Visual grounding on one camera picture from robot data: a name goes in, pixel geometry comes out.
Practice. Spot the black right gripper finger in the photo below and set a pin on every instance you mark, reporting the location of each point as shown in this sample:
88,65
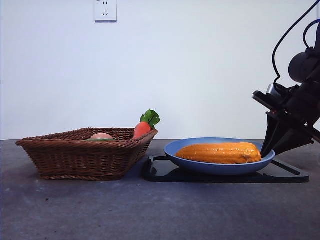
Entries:
270,135
292,140

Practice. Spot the orange corn cob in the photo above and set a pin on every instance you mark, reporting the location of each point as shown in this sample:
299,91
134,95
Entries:
217,153

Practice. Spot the blue round plate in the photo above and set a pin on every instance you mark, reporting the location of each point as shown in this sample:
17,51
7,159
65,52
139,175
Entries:
215,168

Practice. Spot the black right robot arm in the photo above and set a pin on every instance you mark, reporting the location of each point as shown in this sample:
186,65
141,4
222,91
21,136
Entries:
303,66

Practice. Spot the brown wicker basket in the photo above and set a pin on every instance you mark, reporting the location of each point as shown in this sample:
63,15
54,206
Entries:
82,160

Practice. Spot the black rectangular tray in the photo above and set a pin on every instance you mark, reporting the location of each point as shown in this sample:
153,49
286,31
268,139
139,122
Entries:
160,172

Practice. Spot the orange toy carrot green leaves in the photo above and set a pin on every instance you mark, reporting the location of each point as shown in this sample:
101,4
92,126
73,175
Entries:
141,129

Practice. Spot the pale pink egg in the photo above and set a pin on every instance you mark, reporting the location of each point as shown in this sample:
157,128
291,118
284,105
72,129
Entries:
101,136

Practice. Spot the green chili pepper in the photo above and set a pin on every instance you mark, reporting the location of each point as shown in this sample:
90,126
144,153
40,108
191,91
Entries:
100,140

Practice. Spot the white wall socket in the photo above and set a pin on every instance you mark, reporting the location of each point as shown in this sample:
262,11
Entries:
105,11

